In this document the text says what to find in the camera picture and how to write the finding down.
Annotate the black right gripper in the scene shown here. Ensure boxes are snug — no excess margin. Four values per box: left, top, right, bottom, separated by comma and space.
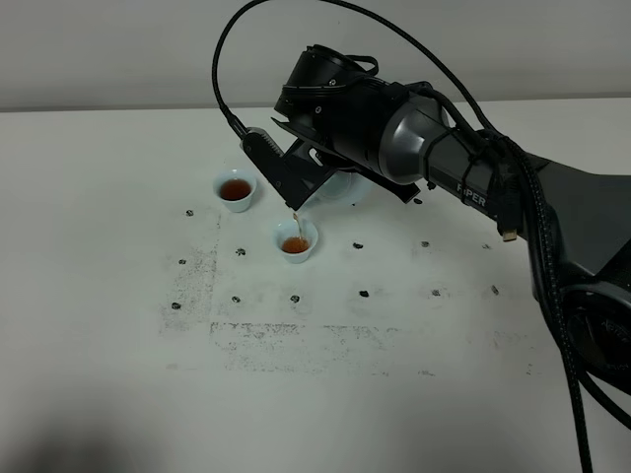
273, 118, 420, 203

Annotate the far light blue teacup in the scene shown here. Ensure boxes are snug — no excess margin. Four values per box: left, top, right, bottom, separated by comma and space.
213, 169, 257, 213

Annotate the light blue porcelain teapot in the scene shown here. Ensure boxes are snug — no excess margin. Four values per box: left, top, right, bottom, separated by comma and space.
298, 171, 373, 214

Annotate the near light blue teacup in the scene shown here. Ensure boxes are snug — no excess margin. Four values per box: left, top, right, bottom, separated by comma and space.
272, 216, 319, 264

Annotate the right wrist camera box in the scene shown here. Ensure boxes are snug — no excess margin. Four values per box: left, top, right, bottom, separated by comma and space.
241, 127, 326, 210

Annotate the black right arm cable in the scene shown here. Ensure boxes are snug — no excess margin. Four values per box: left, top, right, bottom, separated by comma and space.
211, 0, 631, 473

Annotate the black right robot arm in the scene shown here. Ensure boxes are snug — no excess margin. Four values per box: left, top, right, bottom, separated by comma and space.
275, 45, 630, 390

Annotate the light blue teacup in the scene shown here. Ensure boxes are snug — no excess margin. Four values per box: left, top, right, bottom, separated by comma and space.
272, 216, 319, 264
213, 169, 257, 213

